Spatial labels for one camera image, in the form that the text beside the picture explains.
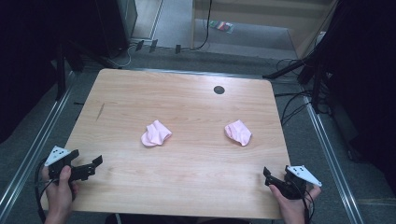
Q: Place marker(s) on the black cabinet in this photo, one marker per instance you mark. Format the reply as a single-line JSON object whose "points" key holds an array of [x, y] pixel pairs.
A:
{"points": [[112, 25]]}

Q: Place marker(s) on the metal floor rail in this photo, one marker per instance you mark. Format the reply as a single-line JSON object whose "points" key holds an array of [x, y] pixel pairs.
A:
{"points": [[34, 146], [330, 155]]}

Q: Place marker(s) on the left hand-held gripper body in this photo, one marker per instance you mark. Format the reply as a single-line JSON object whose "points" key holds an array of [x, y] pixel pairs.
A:
{"points": [[82, 172]]}

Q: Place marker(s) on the pink sock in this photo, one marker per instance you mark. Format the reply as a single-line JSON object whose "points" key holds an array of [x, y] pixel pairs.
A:
{"points": [[155, 134], [239, 132]]}

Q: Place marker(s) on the dark curtain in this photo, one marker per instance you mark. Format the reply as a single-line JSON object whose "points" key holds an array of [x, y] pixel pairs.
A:
{"points": [[367, 77], [28, 46]]}

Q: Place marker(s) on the person's right hand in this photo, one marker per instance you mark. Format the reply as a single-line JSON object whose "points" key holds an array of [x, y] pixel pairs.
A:
{"points": [[294, 210]]}

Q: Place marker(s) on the black metal stand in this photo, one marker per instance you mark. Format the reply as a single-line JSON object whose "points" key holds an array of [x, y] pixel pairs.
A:
{"points": [[316, 84], [60, 71]]}

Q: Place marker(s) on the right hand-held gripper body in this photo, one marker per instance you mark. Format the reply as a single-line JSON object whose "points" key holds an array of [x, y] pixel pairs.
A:
{"points": [[292, 188]]}

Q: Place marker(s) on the light wooden frame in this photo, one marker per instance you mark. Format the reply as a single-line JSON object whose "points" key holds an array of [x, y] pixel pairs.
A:
{"points": [[249, 9]]}

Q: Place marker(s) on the person's dark clothing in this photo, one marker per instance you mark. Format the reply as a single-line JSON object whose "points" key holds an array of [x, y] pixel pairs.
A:
{"points": [[174, 219]]}

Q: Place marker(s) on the colourful striped packet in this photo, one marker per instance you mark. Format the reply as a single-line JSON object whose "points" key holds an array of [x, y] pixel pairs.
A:
{"points": [[221, 26]]}

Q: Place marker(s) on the small black floor plug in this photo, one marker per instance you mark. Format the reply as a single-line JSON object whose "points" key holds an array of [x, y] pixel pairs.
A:
{"points": [[139, 45]]}

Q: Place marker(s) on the person's left hand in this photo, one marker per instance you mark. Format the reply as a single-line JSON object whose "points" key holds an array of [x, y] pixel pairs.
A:
{"points": [[59, 196]]}

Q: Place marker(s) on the black round table grommet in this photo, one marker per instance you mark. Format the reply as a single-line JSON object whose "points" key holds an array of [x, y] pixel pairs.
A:
{"points": [[219, 90]]}

